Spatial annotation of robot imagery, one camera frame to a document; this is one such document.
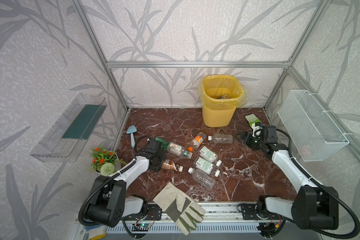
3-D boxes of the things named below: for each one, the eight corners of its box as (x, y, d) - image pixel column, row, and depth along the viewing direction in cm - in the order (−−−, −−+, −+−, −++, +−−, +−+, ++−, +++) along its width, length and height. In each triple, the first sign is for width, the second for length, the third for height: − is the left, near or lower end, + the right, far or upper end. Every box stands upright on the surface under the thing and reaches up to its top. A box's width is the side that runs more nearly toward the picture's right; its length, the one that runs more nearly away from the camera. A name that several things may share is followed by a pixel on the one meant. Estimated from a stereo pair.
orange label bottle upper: (186, 150, 98) (186, 146, 94) (200, 134, 106) (200, 130, 102) (192, 154, 96) (192, 150, 92) (206, 138, 104) (206, 134, 100)
